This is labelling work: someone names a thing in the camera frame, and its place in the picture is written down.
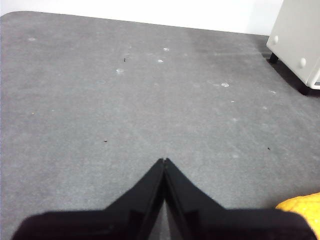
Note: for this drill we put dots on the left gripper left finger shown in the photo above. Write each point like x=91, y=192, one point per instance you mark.
x=112, y=225

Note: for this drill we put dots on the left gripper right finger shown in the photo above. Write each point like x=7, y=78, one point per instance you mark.
x=225, y=225

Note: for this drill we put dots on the black oven foot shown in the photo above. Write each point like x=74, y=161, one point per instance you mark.
x=274, y=58

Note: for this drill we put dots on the cream toaster oven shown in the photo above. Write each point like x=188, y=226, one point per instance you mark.
x=295, y=37

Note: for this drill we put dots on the yellow corn cob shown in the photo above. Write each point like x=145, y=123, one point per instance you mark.
x=305, y=207

